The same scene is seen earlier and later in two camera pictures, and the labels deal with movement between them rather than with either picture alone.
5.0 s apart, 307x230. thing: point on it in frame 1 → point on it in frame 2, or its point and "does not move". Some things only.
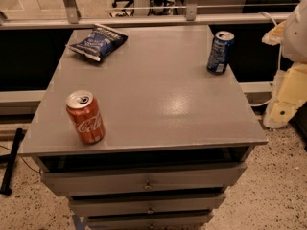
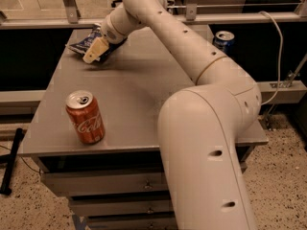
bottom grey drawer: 149,221 does not move
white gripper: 296,35 → 110,34
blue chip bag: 102,42 does not move
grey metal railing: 69,16 does not move
